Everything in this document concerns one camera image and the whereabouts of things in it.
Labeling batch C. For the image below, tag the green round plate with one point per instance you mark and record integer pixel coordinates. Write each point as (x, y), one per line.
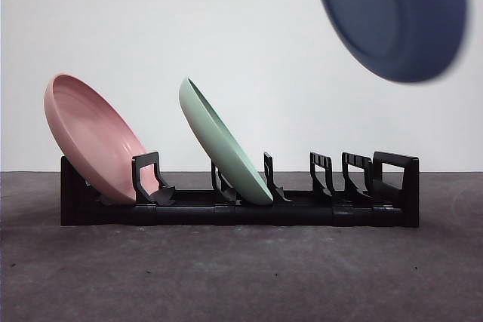
(219, 141)

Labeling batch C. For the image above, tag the pink round plate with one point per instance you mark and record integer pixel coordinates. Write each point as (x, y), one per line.
(90, 129)

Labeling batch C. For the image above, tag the black plastic dish rack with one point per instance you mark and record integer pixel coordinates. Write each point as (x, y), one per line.
(264, 214)

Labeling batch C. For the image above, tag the blue round plate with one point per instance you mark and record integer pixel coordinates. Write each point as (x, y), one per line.
(385, 16)

